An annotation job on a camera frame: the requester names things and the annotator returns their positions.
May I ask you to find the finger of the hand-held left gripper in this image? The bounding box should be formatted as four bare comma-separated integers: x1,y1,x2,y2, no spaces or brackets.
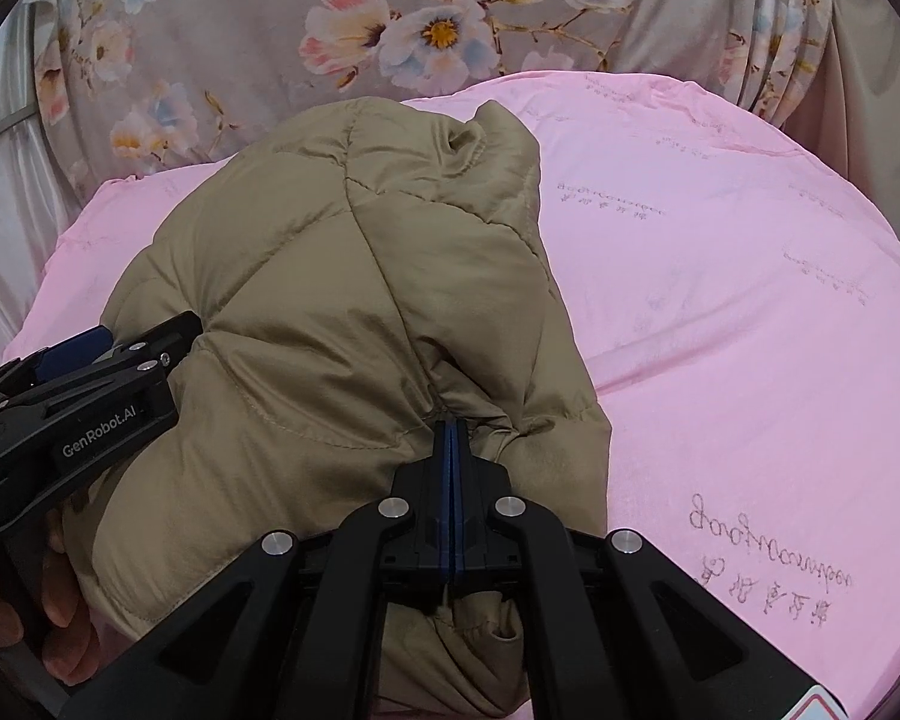
0,310,205,425
26,325,115,385

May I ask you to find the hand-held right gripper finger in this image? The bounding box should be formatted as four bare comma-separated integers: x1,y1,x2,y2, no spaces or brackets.
451,420,850,720
60,420,452,720

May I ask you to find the khaki puffer jacket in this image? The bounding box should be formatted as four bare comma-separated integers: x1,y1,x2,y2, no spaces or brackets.
58,96,614,720

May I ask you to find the person's left hand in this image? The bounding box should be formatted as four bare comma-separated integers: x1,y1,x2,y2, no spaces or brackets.
0,510,104,689

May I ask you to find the white satin cloth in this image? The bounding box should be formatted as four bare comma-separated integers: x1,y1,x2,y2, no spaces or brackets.
0,0,83,380

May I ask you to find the pink blanket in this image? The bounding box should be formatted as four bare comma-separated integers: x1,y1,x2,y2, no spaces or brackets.
0,71,900,720

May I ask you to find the floral grey bed sheet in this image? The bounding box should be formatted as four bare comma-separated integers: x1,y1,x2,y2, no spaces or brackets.
34,0,833,203

